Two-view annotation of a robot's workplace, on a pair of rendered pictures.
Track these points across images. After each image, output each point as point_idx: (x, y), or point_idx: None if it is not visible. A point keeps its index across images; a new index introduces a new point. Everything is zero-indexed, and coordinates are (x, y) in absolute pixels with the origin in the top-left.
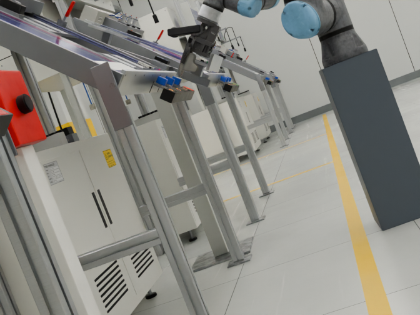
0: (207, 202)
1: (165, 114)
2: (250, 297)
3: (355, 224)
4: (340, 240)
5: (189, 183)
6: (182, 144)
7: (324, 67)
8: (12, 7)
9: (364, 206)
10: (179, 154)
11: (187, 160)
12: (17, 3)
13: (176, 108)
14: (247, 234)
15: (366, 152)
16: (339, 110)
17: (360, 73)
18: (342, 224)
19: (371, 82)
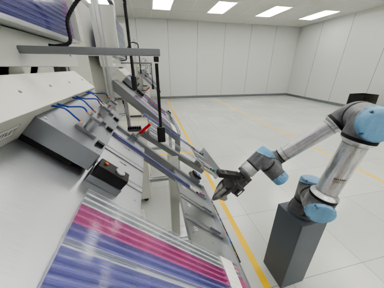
0: (179, 225)
1: (174, 183)
2: None
3: (252, 259)
4: (256, 284)
5: (173, 216)
6: (176, 199)
7: (294, 215)
8: (114, 182)
9: (243, 230)
10: (173, 203)
11: (176, 207)
12: (122, 176)
13: None
14: (181, 218)
15: (294, 262)
16: (296, 245)
17: (315, 230)
18: (243, 251)
19: (316, 234)
